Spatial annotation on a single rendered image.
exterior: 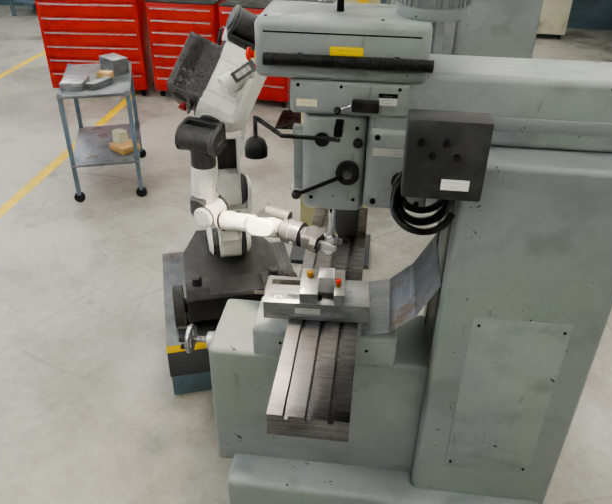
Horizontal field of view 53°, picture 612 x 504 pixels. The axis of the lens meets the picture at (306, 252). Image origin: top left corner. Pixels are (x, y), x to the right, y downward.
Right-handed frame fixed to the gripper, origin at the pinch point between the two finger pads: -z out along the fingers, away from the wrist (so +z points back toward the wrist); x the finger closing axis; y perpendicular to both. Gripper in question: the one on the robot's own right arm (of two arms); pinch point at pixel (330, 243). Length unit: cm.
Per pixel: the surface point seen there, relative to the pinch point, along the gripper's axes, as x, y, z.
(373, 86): -7, -59, -14
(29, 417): -44, 115, 132
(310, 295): -19.8, 8.3, -3.0
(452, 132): -23, -57, -41
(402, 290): 12.5, 19.4, -23.5
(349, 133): -7.5, -43.8, -7.8
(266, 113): 365, 115, 251
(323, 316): -17.7, 16.9, -7.0
